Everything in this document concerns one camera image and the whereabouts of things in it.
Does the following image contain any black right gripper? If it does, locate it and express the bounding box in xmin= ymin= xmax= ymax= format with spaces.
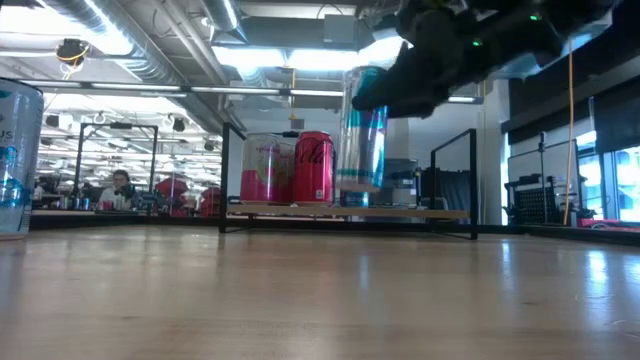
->
xmin=351 ymin=0 xmax=502 ymax=120

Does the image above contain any teal Red Bull can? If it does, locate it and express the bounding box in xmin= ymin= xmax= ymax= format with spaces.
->
xmin=338 ymin=65 xmax=390 ymax=195

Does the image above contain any red Coca-Cola Zero Sugar can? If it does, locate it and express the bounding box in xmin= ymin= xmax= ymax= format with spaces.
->
xmin=292 ymin=130 xmax=336 ymax=208

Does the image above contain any white Celsius Arctic can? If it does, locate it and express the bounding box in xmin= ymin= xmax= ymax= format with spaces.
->
xmin=0 ymin=77 xmax=45 ymax=242

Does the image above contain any grey storage bin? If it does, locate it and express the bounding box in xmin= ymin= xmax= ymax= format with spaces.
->
xmin=383 ymin=158 xmax=420 ymax=207

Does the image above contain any grey ceiling box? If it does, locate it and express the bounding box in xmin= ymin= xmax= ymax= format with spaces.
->
xmin=323 ymin=13 xmax=359 ymax=47

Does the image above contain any black cloth cover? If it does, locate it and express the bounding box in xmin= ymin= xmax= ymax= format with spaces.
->
xmin=422 ymin=167 xmax=472 ymax=212

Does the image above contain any blue container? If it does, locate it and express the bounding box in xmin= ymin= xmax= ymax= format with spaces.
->
xmin=341 ymin=191 xmax=370 ymax=208

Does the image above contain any grey tripod stand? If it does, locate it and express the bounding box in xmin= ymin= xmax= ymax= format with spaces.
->
xmin=529 ymin=130 xmax=551 ymax=225

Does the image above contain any black pegboard rack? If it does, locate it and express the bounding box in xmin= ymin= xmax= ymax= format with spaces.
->
xmin=503 ymin=172 xmax=561 ymax=226

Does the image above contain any long LED light bar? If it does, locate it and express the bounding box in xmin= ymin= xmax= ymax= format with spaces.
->
xmin=17 ymin=78 xmax=485 ymax=105

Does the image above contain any dark window blind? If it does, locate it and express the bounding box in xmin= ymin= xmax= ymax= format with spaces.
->
xmin=592 ymin=92 xmax=640 ymax=155

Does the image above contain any red storage bin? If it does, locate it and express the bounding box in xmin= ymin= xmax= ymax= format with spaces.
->
xmin=199 ymin=186 xmax=222 ymax=218
xmin=154 ymin=177 xmax=191 ymax=217

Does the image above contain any bright glass window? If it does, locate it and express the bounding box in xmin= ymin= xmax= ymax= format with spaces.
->
xmin=574 ymin=129 xmax=640 ymax=224

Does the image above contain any seated person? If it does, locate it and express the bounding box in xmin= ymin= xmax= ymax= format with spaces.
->
xmin=96 ymin=169 xmax=135 ymax=212

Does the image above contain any black wire tray rack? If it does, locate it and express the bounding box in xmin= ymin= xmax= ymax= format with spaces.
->
xmin=218 ymin=121 xmax=480 ymax=242

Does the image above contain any silver round ceiling duct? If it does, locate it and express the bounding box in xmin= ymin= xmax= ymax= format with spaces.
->
xmin=202 ymin=0 xmax=249 ymax=45

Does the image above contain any black overhead camera yellow cable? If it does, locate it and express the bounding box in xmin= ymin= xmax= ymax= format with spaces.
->
xmin=54 ymin=37 xmax=91 ymax=67

